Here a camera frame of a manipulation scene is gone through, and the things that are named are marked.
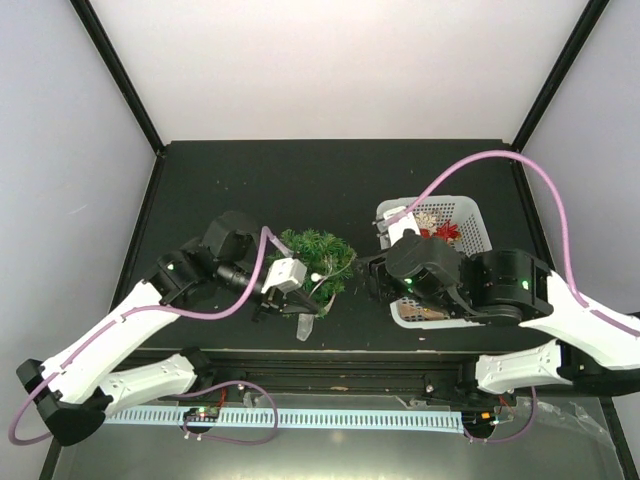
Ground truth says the clear string loop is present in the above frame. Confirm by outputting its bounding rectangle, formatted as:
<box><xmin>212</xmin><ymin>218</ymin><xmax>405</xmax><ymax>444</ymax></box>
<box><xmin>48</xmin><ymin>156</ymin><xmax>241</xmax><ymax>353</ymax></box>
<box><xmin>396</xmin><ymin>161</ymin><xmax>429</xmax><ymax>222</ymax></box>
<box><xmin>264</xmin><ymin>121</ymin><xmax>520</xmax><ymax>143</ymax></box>
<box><xmin>294</xmin><ymin>254</ymin><xmax>351</xmax><ymax>343</ymax></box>

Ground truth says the small green christmas tree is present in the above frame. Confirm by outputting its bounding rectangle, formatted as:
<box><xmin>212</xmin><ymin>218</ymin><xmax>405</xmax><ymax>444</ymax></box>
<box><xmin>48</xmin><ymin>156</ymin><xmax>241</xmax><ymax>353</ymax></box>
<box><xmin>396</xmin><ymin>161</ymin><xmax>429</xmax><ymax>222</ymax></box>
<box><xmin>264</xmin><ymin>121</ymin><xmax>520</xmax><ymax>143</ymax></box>
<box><xmin>278</xmin><ymin>229</ymin><xmax>357</xmax><ymax>318</ymax></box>

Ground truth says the white plastic basket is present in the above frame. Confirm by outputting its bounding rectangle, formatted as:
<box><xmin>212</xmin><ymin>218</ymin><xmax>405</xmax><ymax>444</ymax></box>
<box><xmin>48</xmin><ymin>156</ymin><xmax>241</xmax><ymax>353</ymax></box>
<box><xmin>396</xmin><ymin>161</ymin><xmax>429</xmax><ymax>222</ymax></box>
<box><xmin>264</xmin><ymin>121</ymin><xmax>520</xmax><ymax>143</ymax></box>
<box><xmin>389</xmin><ymin>195</ymin><xmax>492</xmax><ymax>330</ymax></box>

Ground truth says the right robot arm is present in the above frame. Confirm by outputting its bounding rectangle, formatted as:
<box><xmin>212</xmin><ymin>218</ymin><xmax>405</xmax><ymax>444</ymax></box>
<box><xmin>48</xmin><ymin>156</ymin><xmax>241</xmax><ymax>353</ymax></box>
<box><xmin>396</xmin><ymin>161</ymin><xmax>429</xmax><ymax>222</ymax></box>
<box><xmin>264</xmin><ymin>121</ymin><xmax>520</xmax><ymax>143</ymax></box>
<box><xmin>358</xmin><ymin>232</ymin><xmax>639</xmax><ymax>403</ymax></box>

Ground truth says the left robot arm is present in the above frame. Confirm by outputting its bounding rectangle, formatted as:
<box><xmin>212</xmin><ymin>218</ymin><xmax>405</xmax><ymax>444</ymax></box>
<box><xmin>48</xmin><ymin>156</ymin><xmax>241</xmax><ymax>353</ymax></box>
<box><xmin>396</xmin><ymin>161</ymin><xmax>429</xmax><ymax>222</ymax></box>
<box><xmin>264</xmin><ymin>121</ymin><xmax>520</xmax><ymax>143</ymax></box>
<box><xmin>16</xmin><ymin>211</ymin><xmax>321</xmax><ymax>446</ymax></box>

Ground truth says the burlap bow ornament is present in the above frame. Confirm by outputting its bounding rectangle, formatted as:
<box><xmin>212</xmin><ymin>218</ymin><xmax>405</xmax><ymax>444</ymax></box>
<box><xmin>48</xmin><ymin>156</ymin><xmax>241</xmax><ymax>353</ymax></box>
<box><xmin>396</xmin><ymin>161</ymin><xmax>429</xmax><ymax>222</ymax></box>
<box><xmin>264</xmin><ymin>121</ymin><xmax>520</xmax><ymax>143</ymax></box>
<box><xmin>398</xmin><ymin>303</ymin><xmax>447</xmax><ymax>321</ymax></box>

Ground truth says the white snowflake ornament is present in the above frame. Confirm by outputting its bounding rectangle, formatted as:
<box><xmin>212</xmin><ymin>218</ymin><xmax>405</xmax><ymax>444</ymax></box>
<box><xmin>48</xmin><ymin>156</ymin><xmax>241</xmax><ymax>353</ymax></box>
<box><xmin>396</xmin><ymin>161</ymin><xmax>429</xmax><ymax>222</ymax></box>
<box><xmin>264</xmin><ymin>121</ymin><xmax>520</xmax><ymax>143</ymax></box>
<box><xmin>415</xmin><ymin>212</ymin><xmax>438</xmax><ymax>234</ymax></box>

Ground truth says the red star ornament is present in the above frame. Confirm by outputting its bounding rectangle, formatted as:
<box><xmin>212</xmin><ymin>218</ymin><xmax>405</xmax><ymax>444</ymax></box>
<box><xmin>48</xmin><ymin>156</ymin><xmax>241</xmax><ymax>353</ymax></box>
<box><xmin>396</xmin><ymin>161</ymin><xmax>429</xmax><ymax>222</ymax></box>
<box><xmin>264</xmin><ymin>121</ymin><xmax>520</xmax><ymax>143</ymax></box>
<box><xmin>432</xmin><ymin>220</ymin><xmax>461</xmax><ymax>246</ymax></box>

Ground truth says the left circuit board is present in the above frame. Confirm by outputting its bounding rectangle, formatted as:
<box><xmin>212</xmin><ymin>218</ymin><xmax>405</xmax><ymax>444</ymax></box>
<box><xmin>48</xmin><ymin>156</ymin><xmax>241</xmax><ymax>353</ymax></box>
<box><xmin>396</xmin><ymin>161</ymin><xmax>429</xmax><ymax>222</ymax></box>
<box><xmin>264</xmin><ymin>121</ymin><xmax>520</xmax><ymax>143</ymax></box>
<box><xmin>183</xmin><ymin>407</ymin><xmax>220</xmax><ymax>423</ymax></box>

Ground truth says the circuit board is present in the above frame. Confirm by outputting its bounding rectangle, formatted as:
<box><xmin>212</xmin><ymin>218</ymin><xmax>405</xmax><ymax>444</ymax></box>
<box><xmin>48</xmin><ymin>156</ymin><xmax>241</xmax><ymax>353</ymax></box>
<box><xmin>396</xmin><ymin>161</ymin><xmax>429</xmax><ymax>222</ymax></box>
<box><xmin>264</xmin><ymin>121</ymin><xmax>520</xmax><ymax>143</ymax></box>
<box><xmin>462</xmin><ymin>411</ymin><xmax>515</xmax><ymax>427</ymax></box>
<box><xmin>183</xmin><ymin>407</ymin><xmax>220</xmax><ymax>423</ymax></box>

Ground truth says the right circuit board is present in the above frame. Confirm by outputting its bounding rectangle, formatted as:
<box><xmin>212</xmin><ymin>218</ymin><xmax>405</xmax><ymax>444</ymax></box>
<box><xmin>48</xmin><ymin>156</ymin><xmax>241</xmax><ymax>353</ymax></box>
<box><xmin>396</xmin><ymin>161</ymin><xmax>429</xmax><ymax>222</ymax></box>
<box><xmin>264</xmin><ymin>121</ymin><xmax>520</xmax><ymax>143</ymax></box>
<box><xmin>462</xmin><ymin>411</ymin><xmax>515</xmax><ymax>427</ymax></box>

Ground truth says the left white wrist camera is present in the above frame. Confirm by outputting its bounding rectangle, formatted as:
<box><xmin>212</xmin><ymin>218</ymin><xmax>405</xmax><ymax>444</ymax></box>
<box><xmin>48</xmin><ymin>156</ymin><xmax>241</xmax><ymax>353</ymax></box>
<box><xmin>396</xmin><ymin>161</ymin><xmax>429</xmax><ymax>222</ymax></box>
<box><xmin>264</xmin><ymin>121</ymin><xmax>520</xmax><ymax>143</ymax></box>
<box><xmin>261</xmin><ymin>258</ymin><xmax>307</xmax><ymax>294</ymax></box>

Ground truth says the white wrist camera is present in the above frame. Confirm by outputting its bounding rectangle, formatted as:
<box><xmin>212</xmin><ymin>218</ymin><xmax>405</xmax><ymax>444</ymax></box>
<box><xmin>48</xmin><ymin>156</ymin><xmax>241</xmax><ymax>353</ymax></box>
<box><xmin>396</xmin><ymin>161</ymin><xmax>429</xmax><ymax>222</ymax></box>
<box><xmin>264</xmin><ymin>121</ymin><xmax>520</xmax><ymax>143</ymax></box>
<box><xmin>261</xmin><ymin>258</ymin><xmax>307</xmax><ymax>294</ymax></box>
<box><xmin>373</xmin><ymin>201</ymin><xmax>420</xmax><ymax>249</ymax></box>

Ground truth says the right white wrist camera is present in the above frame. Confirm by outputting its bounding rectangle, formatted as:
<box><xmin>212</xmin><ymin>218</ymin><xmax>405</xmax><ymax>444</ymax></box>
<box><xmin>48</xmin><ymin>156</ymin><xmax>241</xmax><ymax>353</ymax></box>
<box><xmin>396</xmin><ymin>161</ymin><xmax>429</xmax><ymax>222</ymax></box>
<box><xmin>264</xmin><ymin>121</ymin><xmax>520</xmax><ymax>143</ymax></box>
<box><xmin>373</xmin><ymin>201</ymin><xmax>420</xmax><ymax>249</ymax></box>

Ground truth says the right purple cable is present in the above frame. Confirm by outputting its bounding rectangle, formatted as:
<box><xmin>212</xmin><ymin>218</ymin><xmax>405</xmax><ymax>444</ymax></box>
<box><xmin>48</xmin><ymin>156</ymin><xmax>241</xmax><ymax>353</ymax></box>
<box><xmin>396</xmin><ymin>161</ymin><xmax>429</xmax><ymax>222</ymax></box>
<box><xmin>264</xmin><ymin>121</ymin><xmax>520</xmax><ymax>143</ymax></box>
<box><xmin>387</xmin><ymin>149</ymin><xmax>640</xmax><ymax>445</ymax></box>

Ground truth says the purple cable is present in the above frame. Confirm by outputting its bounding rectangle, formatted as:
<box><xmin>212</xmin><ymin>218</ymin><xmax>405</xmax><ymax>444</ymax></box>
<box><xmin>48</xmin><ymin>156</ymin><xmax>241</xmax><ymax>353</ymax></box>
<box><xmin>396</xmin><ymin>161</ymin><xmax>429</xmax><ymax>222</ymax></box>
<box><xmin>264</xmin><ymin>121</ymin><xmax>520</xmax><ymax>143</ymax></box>
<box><xmin>387</xmin><ymin>149</ymin><xmax>640</xmax><ymax>445</ymax></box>
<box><xmin>8</xmin><ymin>225</ymin><xmax>296</xmax><ymax>446</ymax></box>

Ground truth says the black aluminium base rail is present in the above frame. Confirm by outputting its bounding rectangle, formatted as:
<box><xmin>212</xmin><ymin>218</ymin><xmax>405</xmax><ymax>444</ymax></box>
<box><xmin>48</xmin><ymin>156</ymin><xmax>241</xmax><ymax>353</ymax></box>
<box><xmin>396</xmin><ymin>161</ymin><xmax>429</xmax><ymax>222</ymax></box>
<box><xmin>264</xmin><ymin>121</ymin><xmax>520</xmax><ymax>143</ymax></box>
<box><xmin>117</xmin><ymin>349</ymin><xmax>609</xmax><ymax>406</ymax></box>

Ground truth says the white slotted cable duct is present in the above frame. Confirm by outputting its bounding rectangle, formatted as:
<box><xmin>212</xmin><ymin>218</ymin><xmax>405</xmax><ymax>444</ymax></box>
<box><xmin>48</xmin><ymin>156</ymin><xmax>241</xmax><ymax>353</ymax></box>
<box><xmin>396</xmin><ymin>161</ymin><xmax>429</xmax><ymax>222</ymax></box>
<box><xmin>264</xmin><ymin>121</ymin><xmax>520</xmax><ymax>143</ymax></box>
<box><xmin>106</xmin><ymin>405</ymin><xmax>464</xmax><ymax>434</ymax></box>

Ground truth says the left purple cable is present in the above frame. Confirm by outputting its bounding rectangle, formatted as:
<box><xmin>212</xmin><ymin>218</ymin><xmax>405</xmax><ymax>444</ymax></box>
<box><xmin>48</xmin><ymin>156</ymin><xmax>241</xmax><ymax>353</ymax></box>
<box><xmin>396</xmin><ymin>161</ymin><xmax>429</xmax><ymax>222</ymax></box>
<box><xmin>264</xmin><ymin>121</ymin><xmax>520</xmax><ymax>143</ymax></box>
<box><xmin>8</xmin><ymin>225</ymin><xmax>296</xmax><ymax>446</ymax></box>

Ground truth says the right black frame post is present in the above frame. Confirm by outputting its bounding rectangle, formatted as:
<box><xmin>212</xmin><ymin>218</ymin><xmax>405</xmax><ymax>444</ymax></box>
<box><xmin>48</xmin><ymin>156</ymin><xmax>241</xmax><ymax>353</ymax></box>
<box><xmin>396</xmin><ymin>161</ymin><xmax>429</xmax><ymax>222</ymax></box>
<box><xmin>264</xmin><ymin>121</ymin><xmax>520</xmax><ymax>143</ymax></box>
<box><xmin>511</xmin><ymin>0</ymin><xmax>610</xmax><ymax>152</ymax></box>

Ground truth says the black frame post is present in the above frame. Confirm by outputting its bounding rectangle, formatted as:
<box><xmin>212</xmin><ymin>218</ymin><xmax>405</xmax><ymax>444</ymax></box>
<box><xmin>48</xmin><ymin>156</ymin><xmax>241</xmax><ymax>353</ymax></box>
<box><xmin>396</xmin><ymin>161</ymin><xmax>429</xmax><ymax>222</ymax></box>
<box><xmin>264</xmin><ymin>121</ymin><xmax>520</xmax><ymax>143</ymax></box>
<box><xmin>511</xmin><ymin>0</ymin><xmax>610</xmax><ymax>152</ymax></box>
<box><xmin>70</xmin><ymin>0</ymin><xmax>165</xmax><ymax>156</ymax></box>

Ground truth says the left black frame post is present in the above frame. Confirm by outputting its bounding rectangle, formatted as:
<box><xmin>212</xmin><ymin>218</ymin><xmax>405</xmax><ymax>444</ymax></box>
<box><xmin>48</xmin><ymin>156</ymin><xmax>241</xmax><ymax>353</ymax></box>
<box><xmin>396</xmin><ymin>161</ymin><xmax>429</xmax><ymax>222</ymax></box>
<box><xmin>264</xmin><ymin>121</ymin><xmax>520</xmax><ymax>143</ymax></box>
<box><xmin>70</xmin><ymin>0</ymin><xmax>165</xmax><ymax>156</ymax></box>

